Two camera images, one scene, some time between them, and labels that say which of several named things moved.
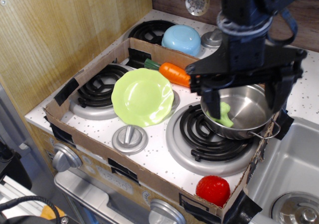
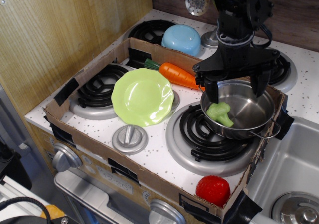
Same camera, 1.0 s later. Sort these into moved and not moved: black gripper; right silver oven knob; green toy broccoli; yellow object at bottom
Moved: black gripper
Not moved: right silver oven knob; green toy broccoli; yellow object at bottom
